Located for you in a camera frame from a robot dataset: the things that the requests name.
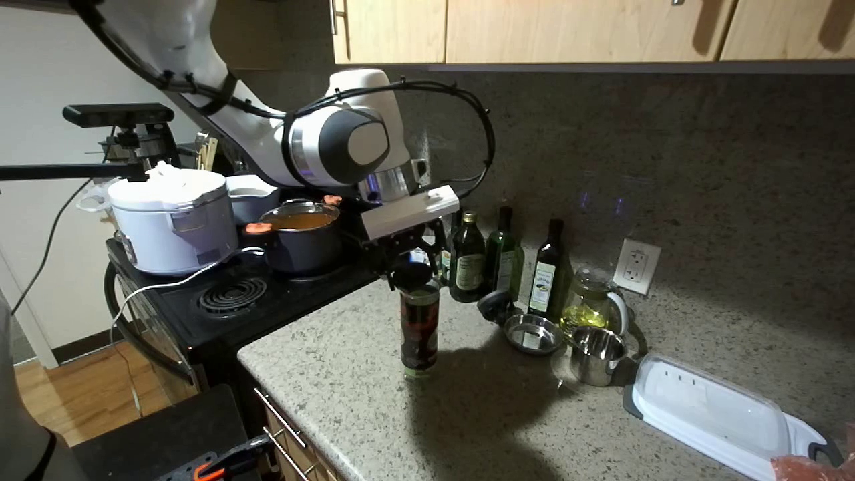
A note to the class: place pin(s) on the glass oil cruet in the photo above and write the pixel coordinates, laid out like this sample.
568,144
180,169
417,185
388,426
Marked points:
594,304

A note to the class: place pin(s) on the black camera on stand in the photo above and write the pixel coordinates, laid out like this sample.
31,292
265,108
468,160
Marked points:
138,133

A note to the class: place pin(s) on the black round can lid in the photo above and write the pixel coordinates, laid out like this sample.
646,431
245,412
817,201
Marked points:
412,276

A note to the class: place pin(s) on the dark bottle gold cap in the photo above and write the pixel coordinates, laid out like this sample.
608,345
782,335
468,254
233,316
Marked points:
467,260

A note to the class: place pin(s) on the dark pot orange handles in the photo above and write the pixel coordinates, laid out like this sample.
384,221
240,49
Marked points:
300,236

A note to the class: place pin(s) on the dark olive oil bottle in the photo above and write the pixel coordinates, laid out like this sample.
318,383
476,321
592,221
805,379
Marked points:
546,269

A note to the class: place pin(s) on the clear tennis ball can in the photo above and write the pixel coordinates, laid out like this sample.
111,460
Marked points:
421,327

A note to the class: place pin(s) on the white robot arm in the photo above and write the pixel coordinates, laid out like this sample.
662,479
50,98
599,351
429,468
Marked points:
351,140

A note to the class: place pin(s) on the tall green glass bottle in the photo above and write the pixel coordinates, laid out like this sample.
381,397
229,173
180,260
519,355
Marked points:
507,267

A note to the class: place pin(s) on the white bowl on stove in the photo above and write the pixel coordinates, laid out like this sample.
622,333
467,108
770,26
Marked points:
250,196

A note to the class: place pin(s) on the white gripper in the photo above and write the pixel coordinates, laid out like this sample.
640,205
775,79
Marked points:
408,213

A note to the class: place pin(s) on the white wall outlet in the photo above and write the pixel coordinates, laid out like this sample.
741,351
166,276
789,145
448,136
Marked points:
638,267

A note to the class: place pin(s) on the small steel bowl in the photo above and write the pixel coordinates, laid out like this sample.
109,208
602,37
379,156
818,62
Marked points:
532,335

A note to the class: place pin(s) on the white rice cooker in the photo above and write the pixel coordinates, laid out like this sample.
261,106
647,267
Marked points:
174,221

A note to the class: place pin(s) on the white plastic tray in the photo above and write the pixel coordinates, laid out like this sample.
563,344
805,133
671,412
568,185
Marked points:
717,417

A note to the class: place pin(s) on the black stove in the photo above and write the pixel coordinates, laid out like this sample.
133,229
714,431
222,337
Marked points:
193,327

